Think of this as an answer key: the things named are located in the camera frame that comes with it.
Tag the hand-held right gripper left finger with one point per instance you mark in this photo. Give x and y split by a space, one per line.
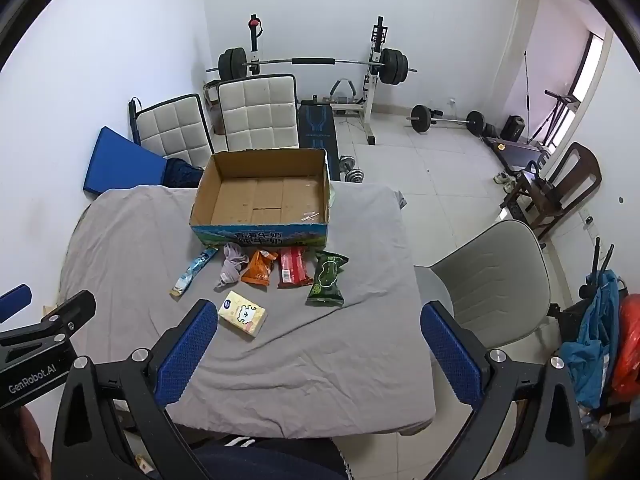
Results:
187 355

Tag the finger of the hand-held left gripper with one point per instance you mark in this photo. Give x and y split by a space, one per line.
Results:
75 310
12 302

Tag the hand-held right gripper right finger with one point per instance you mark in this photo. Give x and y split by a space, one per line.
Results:
450 355

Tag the yellow tissue pack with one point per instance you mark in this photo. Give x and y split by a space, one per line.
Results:
242 314

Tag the blue tube packet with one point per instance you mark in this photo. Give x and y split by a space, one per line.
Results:
192 272

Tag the pink sock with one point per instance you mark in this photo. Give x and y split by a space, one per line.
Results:
231 267

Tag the orange snack packet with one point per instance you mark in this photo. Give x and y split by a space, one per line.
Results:
257 270

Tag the red snack packet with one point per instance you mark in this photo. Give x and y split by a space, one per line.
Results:
292 267

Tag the green snack packet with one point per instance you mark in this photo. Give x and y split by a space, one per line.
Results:
326 280

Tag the cardboard box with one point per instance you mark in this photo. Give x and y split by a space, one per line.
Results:
260 200

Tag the person's left forearm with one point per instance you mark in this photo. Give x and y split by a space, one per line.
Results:
37 450

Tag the grey office chair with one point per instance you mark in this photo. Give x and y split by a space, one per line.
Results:
492 280

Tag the grey tablecloth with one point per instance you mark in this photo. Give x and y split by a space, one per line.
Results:
300 360

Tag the person's dark pants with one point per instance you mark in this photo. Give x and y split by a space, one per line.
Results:
270 462

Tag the blue cloth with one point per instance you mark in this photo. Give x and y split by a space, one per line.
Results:
595 340

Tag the blue foam mat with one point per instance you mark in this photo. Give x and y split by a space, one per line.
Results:
120 162

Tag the dark blue jacket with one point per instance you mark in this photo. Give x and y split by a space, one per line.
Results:
182 172

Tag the white shoe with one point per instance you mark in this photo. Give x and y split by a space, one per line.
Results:
509 186
500 178

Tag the red bag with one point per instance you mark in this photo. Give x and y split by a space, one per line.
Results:
630 350

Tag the white padded chair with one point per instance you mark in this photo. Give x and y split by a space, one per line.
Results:
257 110
172 132

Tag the treadmill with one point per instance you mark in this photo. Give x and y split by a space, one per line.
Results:
515 152

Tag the dark wooden chair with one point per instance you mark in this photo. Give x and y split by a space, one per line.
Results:
582 170

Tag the black speaker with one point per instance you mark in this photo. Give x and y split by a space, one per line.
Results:
512 127

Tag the short barbell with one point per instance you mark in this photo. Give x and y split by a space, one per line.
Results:
422 119

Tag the black weight bench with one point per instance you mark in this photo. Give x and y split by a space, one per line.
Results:
315 127

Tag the black folding stand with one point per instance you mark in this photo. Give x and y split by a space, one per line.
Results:
557 105

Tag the thin black pole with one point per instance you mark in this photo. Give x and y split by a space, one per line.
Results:
526 90

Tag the white weight rack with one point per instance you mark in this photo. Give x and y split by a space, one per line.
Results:
372 90

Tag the window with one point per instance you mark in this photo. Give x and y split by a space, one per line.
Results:
590 70

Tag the long barbell with plates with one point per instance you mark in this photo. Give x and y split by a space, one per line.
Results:
312 61

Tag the black metal frame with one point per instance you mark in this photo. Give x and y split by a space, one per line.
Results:
600 265

